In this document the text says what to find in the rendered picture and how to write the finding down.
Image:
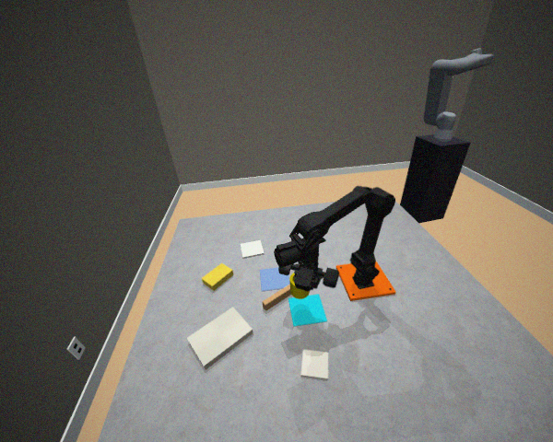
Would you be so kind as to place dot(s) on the tan wooden bar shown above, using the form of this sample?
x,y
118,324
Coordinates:
x,y
276,298

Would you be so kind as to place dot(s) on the yellow block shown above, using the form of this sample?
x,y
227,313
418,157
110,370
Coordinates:
x,y
218,276

